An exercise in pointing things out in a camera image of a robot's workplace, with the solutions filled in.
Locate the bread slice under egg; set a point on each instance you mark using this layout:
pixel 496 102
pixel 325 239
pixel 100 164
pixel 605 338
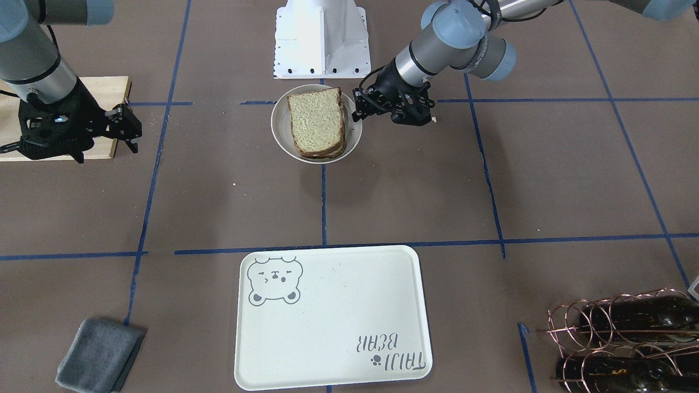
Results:
pixel 318 130

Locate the white bear tray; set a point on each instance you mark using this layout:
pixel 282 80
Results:
pixel 333 316

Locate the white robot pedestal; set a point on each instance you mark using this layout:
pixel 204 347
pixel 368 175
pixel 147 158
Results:
pixel 321 39

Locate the wooden cutting board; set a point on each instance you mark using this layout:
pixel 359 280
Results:
pixel 108 91

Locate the dark green wine bottle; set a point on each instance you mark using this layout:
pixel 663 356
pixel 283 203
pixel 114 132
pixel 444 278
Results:
pixel 664 319

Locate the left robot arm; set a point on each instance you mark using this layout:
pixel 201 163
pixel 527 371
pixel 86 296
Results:
pixel 455 35

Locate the grey folded cloth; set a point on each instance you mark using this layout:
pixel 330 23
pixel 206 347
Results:
pixel 100 358

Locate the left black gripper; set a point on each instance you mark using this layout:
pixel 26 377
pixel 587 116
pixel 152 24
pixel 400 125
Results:
pixel 390 83

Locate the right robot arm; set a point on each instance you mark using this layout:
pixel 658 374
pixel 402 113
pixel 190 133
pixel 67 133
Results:
pixel 31 60

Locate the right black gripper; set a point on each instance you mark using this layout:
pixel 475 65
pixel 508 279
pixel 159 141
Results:
pixel 87 107

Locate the white round plate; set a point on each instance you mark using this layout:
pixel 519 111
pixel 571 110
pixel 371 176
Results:
pixel 281 125

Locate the bread slice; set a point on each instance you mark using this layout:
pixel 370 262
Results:
pixel 331 96
pixel 318 130

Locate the copper wire bottle rack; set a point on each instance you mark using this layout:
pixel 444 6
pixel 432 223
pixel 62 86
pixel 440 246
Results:
pixel 563 328

